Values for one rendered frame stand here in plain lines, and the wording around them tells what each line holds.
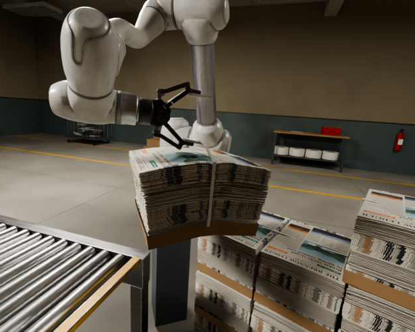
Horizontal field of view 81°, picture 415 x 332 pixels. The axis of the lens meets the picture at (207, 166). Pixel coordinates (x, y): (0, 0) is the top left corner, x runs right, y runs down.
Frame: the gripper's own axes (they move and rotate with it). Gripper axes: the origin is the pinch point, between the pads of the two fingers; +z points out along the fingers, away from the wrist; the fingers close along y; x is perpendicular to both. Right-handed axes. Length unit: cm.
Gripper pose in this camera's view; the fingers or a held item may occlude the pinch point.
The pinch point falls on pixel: (203, 119)
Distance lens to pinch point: 78.9
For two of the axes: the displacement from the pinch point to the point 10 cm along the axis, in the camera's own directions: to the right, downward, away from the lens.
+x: 3.5, 2.6, -9.0
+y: -1.5, 9.7, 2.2
